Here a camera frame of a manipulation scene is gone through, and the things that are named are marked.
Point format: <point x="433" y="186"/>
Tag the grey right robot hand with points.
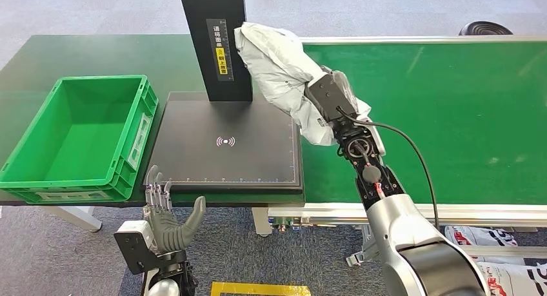
<point x="352" y="95"/>

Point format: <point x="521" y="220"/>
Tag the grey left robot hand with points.
<point x="166" y="230"/>

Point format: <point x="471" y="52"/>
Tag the grey plastic courier package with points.
<point x="273" y="63"/>

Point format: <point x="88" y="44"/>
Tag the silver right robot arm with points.
<point x="406" y="238"/>

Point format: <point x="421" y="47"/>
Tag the green conveyor belt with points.
<point x="448" y="93"/>

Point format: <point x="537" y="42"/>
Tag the white table leg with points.
<point x="75" y="217"/>
<point x="260" y="221"/>

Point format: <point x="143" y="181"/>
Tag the yellow floor tape marking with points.
<point x="260" y="289"/>

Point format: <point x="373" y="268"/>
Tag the green plastic crate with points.
<point x="81" y="144"/>

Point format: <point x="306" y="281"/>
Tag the black and yellow label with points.
<point x="220" y="50"/>

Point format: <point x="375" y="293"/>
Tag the black round ribbed object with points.
<point x="485" y="28"/>

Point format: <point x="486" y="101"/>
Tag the black scanner column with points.
<point x="213" y="3"/>

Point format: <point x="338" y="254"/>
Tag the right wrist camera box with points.
<point x="329" y="95"/>

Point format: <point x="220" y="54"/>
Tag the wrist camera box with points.
<point x="132" y="242"/>
<point x="329" y="95"/>

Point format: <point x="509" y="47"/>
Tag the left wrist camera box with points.
<point x="132" y="242"/>

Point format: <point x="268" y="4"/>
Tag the black scanner base plate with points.
<point x="222" y="166"/>

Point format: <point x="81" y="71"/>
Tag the aluminium conveyor frame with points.
<point x="324" y="215"/>

